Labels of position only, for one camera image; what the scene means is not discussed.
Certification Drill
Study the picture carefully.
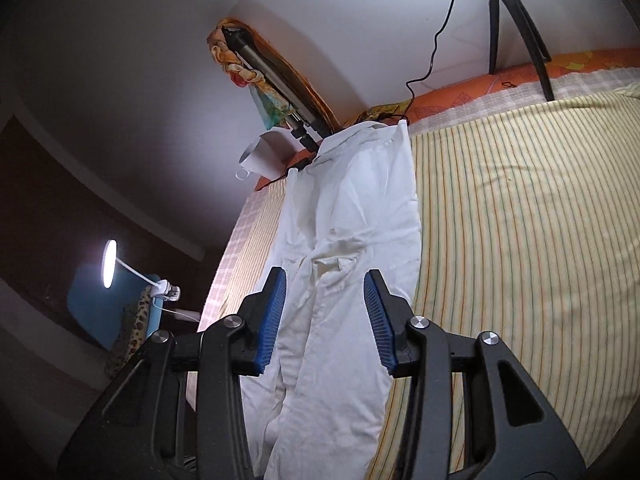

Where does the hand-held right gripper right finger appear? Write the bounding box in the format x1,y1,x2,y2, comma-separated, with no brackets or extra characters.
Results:
363,269,586,480

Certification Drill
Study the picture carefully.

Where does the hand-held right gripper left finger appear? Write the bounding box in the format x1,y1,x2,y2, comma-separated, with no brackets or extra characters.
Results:
57,266,288,480

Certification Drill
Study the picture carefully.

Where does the white shirt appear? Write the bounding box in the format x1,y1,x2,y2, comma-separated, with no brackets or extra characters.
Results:
240,121,423,480

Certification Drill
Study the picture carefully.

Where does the leopard print cloth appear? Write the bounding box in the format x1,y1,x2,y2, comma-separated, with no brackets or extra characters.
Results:
105,287,153,376

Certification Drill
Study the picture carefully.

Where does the white mug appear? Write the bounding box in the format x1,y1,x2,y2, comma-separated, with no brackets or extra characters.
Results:
236,130,288,181

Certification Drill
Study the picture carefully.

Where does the yellow striped cloth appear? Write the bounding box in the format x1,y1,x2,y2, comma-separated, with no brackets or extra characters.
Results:
222,85,640,480

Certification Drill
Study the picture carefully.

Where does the white clip desk lamp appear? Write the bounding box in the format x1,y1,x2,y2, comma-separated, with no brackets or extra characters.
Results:
102,240,182,303

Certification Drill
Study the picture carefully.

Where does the blue chair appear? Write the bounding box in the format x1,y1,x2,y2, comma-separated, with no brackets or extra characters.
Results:
67,262,163,351

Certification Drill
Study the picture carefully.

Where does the colourful scarf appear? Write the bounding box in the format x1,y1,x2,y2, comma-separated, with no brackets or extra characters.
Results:
209,19,293,128

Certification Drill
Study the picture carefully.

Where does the silver folded tripod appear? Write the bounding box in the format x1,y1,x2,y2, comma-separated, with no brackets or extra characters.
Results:
222,29,333,153

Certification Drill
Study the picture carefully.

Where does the orange leaf-print bed sheet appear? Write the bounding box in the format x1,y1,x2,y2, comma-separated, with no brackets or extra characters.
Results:
255,47,640,191

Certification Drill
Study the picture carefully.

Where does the black mini tripod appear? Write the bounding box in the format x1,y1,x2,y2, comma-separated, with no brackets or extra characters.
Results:
477,0,556,102

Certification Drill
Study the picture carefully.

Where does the white lamp cable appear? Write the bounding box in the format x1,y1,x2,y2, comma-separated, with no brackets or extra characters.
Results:
160,305,202,323

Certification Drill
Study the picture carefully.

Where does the black power cable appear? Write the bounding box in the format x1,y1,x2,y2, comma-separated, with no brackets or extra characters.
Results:
404,0,460,126

